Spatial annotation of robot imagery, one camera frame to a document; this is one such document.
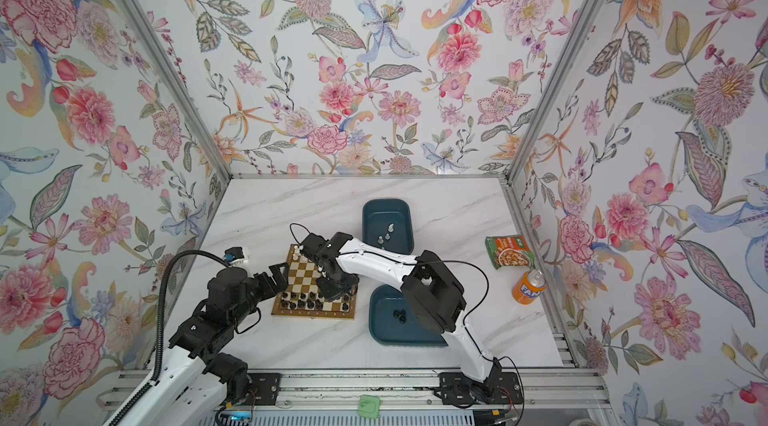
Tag green snack packet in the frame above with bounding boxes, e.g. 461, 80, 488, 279
485, 235, 535, 270

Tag black chess pieces on board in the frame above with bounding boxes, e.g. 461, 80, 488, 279
276, 291, 355, 313

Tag far teal plastic bin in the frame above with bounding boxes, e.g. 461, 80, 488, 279
362, 198, 415, 255

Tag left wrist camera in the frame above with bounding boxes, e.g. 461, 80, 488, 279
223, 246, 249, 268

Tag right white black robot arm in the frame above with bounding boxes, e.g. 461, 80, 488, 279
299, 233, 525, 409

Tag orange soda can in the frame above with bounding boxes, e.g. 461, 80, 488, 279
512, 269, 547, 305

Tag teal plastic bin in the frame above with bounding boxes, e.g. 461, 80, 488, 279
362, 198, 415, 255
369, 285, 447, 347

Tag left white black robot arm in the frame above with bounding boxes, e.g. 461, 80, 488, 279
106, 248, 289, 425

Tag near teal plastic bin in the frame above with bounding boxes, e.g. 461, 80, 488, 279
369, 285, 447, 347

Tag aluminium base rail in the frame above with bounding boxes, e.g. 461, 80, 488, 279
95, 368, 613, 412

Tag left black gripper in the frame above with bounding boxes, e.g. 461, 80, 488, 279
229, 260, 290, 330

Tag black chess pieces in bin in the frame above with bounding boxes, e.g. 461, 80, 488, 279
393, 309, 407, 324

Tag wooden chess board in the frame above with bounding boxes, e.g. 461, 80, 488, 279
271, 244, 357, 320

